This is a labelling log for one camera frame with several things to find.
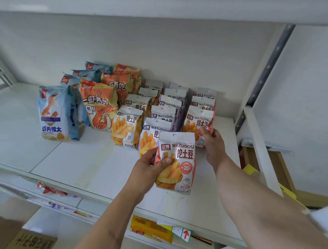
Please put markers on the orange shrimp chip bag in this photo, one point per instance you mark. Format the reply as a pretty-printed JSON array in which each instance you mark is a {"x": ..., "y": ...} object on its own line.
[
  {"x": 126, "y": 69},
  {"x": 117, "y": 83},
  {"x": 98, "y": 105}
]

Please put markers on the blue shrimp chip bag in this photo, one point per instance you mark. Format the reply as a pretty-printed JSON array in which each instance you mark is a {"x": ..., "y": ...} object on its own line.
[
  {"x": 69, "y": 80},
  {"x": 98, "y": 67},
  {"x": 87, "y": 73},
  {"x": 55, "y": 115}
]

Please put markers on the red fries snack packet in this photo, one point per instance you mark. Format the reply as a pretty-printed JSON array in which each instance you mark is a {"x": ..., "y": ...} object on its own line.
[
  {"x": 196, "y": 120},
  {"x": 179, "y": 154}
]

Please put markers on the grey slotted shelf upright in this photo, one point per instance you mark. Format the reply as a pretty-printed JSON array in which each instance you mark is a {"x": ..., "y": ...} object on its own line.
[{"x": 271, "y": 64}]

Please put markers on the person's left hand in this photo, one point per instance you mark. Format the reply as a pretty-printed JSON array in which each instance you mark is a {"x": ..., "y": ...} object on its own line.
[{"x": 143, "y": 174}]

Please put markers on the colourful shelf label strip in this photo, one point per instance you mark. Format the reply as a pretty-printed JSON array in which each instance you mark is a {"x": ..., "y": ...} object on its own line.
[{"x": 69, "y": 209}]

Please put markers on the person's right hand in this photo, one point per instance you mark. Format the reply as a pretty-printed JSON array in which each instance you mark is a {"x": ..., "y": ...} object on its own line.
[{"x": 215, "y": 148}]

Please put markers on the white shelf price tag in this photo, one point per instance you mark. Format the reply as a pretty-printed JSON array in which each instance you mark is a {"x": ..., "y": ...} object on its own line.
[{"x": 177, "y": 230}]

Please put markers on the person's right forearm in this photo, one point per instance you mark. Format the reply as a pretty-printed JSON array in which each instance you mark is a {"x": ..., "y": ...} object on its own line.
[{"x": 256, "y": 205}]

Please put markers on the person's left thumb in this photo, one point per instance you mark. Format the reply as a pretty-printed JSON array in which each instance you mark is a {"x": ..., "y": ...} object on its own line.
[{"x": 164, "y": 163}]

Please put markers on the brown cardboard box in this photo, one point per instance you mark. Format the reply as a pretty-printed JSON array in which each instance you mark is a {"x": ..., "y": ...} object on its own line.
[{"x": 20, "y": 225}]

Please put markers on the white sleeve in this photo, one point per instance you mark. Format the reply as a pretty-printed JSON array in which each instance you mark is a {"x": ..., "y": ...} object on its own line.
[{"x": 319, "y": 220}]

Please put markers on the person's right thumb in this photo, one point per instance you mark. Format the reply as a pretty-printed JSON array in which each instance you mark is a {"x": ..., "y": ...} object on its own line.
[{"x": 203, "y": 131}]

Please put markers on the white shelf bracket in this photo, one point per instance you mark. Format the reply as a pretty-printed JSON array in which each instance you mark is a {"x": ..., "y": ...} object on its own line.
[{"x": 258, "y": 143}]

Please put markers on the rows of small fries pouches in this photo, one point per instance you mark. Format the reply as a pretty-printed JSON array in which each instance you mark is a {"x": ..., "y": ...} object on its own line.
[{"x": 164, "y": 115}]

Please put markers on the person's left forearm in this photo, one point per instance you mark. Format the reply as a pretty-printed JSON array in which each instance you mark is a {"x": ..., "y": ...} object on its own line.
[{"x": 112, "y": 220}]

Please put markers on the red arrow shelf tag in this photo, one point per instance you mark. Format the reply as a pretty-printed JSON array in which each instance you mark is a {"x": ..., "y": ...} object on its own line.
[{"x": 186, "y": 234}]

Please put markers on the yellow snack packets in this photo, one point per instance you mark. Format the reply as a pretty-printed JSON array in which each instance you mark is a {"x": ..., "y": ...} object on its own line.
[{"x": 151, "y": 228}]

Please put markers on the white metal shelf unit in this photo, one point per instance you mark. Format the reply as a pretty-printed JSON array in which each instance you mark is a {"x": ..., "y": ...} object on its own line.
[{"x": 76, "y": 164}]

